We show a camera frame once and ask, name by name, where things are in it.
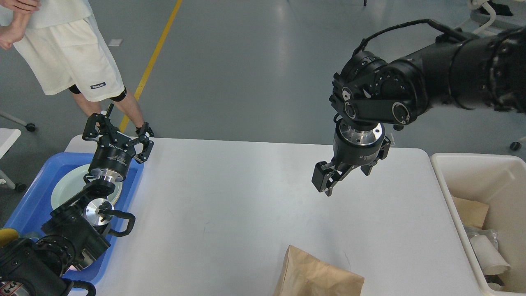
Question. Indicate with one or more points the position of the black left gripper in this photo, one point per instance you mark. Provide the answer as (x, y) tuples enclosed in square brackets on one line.
[(114, 152)]

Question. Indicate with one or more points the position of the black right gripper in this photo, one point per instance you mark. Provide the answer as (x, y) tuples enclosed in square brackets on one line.
[(354, 145)]

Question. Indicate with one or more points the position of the green plate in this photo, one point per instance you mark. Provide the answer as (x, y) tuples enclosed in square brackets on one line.
[(68, 186)]

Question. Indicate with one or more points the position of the brown paper bag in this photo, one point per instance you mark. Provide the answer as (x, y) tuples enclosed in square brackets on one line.
[(305, 275), (471, 213)]

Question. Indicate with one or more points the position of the white paper cup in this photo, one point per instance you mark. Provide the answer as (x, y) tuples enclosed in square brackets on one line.
[(490, 260)]

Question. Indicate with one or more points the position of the foil large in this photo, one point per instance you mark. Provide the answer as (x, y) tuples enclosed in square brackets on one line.
[(491, 234)]

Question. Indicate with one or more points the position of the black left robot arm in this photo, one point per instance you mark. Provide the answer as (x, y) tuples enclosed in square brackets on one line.
[(76, 234)]

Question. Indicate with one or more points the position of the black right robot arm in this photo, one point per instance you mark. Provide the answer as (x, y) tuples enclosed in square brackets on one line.
[(459, 69)]

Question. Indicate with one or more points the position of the person in white shorts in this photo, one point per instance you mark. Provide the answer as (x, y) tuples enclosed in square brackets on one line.
[(61, 42)]

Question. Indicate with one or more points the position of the white side table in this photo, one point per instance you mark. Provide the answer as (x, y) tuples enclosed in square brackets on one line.
[(8, 137)]

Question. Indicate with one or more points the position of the white plastic bin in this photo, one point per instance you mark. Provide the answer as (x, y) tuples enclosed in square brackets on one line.
[(499, 182)]

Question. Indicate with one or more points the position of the teal mug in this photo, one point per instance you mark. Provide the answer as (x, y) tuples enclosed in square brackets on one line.
[(8, 235)]

